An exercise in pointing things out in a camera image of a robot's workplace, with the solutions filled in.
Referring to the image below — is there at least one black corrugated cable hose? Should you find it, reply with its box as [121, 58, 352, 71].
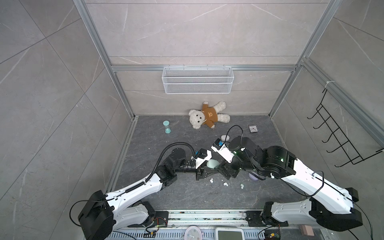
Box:
[145, 142, 197, 183]

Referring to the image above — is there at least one pink block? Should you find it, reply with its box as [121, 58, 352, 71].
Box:
[300, 225, 315, 237]

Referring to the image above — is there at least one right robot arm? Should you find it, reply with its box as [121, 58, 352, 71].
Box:
[211, 136, 363, 232]

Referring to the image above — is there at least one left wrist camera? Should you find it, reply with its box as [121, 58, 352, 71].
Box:
[195, 149, 212, 169]

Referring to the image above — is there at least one white digital scale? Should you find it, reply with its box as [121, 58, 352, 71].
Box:
[214, 227, 245, 240]

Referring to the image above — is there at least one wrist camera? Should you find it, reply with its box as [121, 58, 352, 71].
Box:
[211, 139, 235, 164]
[195, 149, 212, 169]

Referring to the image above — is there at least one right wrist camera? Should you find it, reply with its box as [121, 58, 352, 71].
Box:
[211, 139, 235, 164]

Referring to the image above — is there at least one small square clock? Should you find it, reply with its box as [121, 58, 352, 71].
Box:
[249, 125, 259, 133]

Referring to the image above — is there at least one green earbud charging case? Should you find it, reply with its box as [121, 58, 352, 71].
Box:
[207, 159, 220, 169]

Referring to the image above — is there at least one purple earbud charging case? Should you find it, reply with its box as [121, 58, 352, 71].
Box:
[249, 173, 259, 181]

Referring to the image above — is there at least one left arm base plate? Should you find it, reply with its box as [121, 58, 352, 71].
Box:
[128, 211, 169, 228]

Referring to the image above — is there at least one white earbud charging case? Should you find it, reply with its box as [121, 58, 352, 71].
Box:
[221, 135, 230, 142]

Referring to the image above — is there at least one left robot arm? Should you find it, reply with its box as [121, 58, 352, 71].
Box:
[78, 148, 212, 240]

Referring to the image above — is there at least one white wire mesh basket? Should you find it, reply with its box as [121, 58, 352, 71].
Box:
[162, 66, 235, 94]

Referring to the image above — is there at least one black wall hook rack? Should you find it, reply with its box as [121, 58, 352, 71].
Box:
[307, 89, 384, 168]

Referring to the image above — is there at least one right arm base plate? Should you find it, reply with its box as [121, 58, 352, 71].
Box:
[246, 211, 289, 227]

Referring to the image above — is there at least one white teddy bear brown shirt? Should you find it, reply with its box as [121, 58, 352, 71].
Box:
[189, 101, 231, 130]

